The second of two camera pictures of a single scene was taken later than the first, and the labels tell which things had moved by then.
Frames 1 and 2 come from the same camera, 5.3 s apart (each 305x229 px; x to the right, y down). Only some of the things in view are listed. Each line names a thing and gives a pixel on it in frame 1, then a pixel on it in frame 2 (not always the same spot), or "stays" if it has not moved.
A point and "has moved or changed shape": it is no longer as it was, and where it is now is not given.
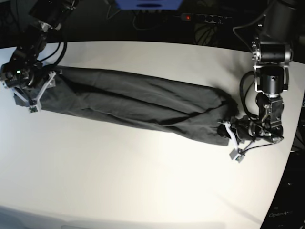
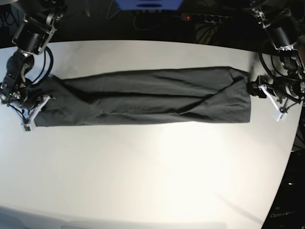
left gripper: x=249 y=130 → x=294 y=88
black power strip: x=207 y=19 stays
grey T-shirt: x=160 y=106 has moved or changed shape
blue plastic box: x=149 y=5 stays
